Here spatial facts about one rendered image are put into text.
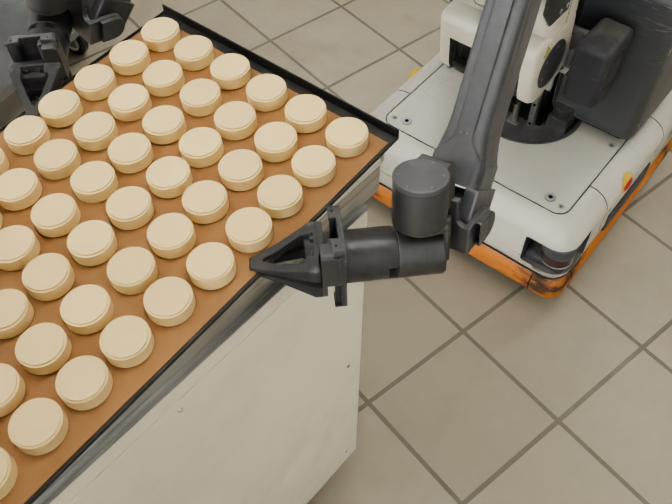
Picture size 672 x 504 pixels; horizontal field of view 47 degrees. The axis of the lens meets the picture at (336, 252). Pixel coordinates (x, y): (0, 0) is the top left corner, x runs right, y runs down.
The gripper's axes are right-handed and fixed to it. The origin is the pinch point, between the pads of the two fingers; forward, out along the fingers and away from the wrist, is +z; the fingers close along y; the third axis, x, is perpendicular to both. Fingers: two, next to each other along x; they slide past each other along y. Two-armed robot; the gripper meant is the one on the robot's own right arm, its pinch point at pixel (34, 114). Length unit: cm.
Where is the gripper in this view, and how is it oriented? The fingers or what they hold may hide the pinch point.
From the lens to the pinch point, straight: 105.6
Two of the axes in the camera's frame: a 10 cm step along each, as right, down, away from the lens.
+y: -0.3, -6.0, -8.0
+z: 1.1, 8.0, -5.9
